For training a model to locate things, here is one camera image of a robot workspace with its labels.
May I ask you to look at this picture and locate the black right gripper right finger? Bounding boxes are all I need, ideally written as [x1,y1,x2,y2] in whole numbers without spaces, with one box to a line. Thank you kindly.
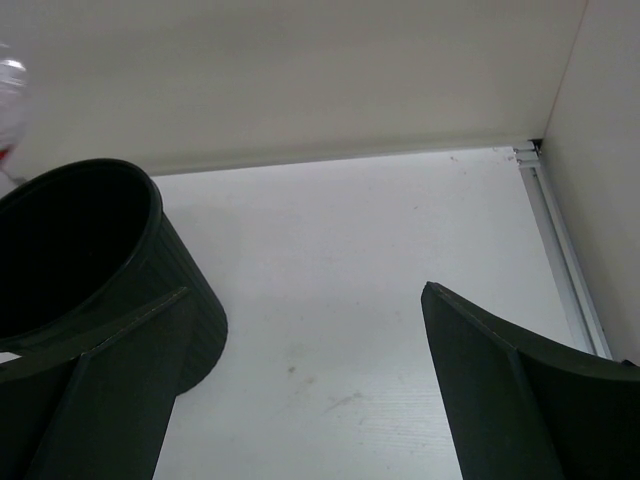
[421,282,639,479]

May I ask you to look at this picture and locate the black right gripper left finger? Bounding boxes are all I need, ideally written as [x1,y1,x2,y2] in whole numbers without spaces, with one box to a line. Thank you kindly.
[1,288,194,479]

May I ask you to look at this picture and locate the red label clear bottle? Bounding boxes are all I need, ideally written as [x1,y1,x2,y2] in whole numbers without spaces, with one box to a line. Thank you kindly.
[1,43,29,167]

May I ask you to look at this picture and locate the black plastic waste bin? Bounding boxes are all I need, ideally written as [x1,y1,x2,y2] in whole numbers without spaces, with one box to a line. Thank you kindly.
[1,159,228,392]

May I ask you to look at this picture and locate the right aluminium table rail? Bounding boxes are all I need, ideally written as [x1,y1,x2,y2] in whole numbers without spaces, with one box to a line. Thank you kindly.
[512,139,613,360]

